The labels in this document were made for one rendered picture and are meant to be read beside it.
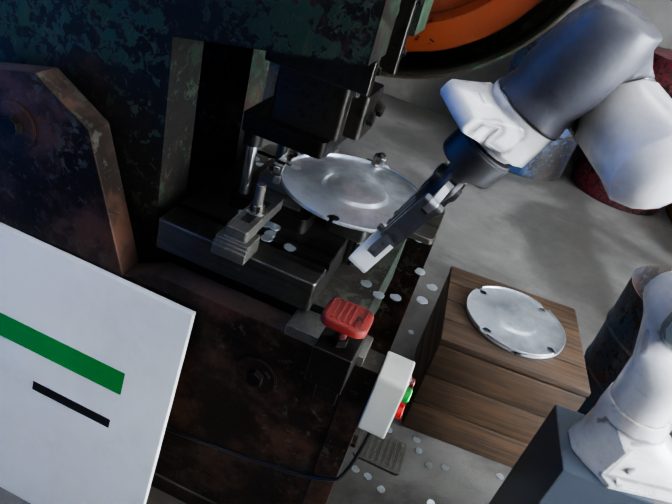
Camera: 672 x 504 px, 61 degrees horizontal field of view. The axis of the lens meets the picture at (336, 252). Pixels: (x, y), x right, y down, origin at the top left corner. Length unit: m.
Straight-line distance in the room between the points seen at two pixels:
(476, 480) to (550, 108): 1.29
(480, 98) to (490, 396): 1.14
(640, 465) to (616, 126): 0.78
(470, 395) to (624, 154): 1.12
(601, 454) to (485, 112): 0.82
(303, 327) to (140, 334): 0.31
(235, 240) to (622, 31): 0.62
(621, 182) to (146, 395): 0.87
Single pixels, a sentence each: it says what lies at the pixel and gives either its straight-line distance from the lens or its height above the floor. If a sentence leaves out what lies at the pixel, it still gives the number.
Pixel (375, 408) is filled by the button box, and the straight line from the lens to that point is 0.99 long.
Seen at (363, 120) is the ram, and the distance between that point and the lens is 1.00.
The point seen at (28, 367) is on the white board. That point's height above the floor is 0.33.
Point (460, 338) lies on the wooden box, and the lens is 1.56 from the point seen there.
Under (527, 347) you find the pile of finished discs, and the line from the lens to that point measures 1.63.
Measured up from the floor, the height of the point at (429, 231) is 0.78.
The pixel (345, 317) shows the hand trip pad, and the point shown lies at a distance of 0.81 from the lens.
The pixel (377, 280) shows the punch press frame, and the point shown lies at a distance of 1.11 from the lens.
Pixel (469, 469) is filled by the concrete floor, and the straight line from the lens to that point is 1.76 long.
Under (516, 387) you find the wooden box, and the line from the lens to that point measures 1.62.
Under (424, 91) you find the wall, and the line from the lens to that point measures 4.45.
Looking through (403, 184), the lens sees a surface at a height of 0.78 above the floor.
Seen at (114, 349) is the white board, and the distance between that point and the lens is 1.14.
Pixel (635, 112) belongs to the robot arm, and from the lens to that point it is 0.65.
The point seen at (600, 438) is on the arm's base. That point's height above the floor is 0.51.
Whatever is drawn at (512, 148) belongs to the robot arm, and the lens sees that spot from 0.63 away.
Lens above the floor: 1.26
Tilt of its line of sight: 32 degrees down
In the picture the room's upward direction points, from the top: 17 degrees clockwise
